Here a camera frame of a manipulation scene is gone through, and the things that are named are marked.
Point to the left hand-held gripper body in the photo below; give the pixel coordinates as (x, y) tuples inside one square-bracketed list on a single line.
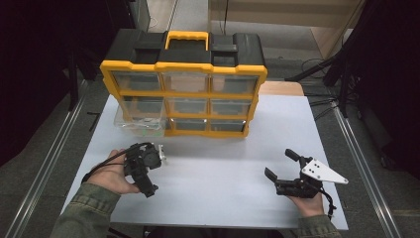
[(145, 158)]

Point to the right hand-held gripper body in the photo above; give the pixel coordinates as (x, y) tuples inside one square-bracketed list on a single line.
[(317, 172)]

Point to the clear plastic drawer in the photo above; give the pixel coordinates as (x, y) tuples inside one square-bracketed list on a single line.
[(142, 115)]

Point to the yellow and black organizer cabinet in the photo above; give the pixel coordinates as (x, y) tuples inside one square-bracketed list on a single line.
[(185, 66)]

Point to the person's right hand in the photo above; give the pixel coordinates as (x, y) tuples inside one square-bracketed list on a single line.
[(310, 206)]

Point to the person's left hand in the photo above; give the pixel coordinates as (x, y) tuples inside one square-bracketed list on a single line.
[(110, 173)]

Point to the small black angled bar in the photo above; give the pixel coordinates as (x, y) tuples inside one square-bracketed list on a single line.
[(94, 120)]

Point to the grid of clear drawers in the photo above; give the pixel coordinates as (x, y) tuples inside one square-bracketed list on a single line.
[(231, 107)]

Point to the black metal stand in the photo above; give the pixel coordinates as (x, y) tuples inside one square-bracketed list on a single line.
[(310, 69)]

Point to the beige wooden desk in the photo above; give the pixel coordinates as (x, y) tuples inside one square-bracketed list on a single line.
[(280, 13)]

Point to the metal floor rail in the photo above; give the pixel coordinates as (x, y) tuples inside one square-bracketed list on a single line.
[(363, 165), (46, 165)]

